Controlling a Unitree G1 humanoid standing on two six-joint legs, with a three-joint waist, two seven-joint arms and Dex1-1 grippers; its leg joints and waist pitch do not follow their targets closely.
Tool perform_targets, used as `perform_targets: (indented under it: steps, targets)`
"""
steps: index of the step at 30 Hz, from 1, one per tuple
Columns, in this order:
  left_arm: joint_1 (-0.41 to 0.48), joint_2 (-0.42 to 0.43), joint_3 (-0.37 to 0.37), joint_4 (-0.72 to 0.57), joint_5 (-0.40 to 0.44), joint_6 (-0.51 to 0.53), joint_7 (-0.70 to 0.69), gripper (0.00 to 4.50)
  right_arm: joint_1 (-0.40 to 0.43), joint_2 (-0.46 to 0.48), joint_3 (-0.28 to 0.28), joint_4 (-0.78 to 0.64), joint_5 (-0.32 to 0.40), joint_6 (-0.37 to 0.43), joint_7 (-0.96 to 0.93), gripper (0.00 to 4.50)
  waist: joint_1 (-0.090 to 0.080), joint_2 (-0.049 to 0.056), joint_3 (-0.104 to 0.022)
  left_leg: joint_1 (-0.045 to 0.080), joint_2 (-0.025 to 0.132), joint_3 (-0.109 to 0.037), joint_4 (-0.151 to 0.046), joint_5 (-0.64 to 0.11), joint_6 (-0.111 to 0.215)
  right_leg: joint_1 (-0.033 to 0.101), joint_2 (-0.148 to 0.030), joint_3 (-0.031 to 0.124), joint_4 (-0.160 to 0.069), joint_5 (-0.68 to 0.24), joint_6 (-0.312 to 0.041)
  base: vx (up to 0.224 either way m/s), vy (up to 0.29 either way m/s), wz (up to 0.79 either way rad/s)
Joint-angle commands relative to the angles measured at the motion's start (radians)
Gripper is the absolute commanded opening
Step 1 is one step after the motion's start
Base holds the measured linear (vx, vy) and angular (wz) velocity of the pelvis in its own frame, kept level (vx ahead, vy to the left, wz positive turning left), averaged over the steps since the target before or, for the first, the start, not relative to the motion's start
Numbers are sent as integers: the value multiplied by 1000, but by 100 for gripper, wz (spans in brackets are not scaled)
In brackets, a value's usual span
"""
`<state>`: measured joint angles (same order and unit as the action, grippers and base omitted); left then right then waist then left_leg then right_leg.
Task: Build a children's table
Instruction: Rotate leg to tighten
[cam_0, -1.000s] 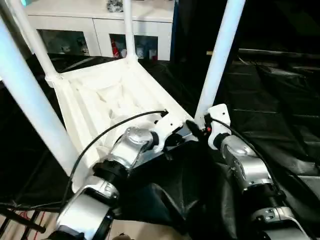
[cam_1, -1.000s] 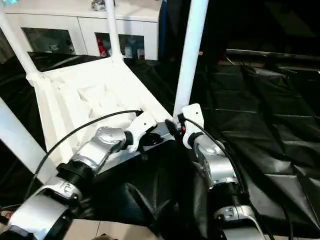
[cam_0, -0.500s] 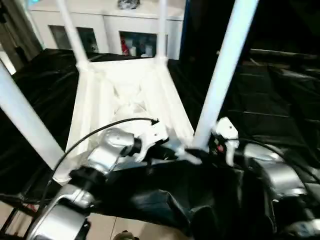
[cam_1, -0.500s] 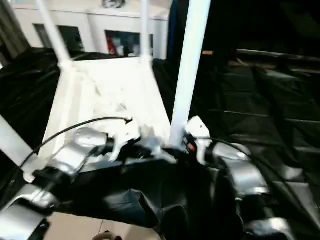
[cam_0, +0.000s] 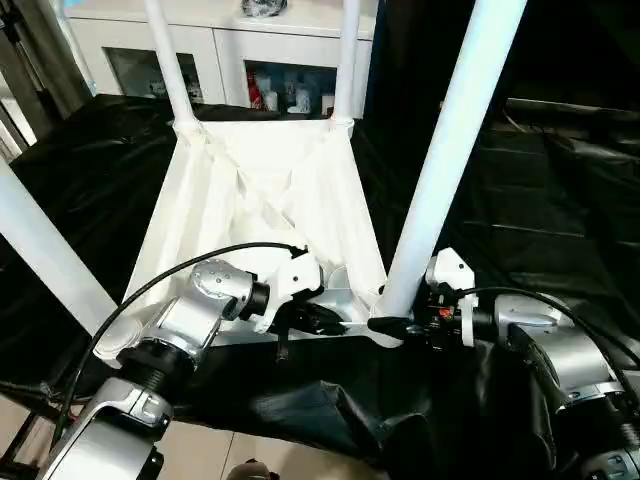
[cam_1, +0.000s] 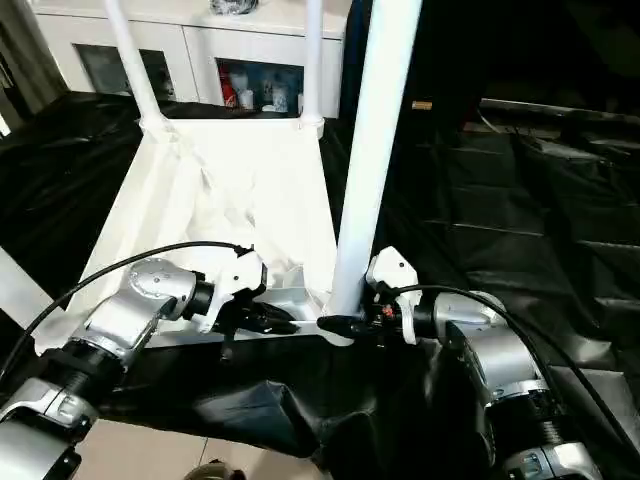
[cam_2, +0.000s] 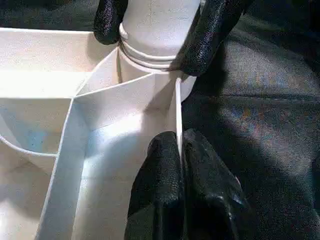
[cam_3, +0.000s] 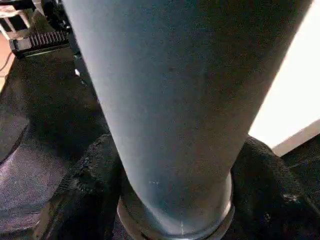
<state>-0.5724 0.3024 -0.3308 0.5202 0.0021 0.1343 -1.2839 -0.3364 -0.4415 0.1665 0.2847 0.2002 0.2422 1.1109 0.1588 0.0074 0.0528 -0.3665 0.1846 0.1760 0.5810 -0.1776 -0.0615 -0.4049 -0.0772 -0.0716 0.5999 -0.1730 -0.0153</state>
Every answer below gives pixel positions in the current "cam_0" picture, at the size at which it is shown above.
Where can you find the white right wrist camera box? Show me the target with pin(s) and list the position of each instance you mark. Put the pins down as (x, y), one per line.
(450, 270)

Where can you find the grey bundle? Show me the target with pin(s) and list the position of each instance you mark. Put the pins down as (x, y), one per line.
(265, 6)

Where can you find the white plastic table top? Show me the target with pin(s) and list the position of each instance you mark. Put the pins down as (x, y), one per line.
(250, 175)

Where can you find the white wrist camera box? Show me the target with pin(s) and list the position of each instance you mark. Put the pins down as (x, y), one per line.
(295, 277)
(450, 270)

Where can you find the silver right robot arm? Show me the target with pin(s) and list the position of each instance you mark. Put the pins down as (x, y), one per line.
(560, 340)

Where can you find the dark grey robot foot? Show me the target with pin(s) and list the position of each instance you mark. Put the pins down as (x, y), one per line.
(252, 470)

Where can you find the grey curtain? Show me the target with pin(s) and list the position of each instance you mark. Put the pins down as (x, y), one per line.
(35, 60)

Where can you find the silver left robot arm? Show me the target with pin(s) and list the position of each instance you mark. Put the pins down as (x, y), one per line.
(190, 310)

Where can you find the grey metal bar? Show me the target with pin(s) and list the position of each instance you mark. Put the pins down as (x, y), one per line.
(575, 107)

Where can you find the black folding table frame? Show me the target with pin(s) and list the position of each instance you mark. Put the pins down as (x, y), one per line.
(20, 440)

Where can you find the white glass-door cabinet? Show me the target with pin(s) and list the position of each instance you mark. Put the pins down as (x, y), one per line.
(225, 40)

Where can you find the white plastic table leg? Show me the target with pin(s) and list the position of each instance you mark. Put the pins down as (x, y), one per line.
(450, 125)
(345, 65)
(170, 65)
(45, 235)

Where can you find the black mat cloth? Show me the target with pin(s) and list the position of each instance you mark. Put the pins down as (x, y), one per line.
(550, 200)

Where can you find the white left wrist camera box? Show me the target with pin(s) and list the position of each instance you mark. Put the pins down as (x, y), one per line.
(295, 277)

